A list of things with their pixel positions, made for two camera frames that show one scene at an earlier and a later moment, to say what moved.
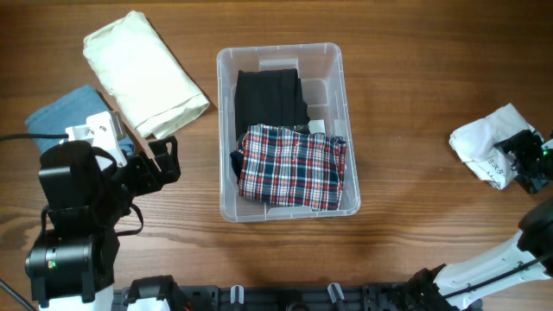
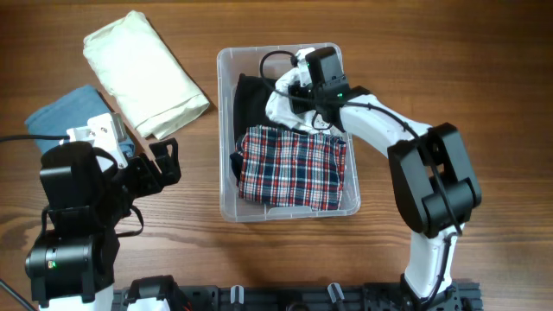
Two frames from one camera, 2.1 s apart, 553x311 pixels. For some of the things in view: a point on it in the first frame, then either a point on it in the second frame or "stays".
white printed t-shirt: [476, 145] → [278, 105]
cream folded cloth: [151, 89] stays
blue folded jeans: [70, 112] stays
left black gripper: [168, 163] stays
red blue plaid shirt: [281, 167] stays
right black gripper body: [540, 172] → [304, 99]
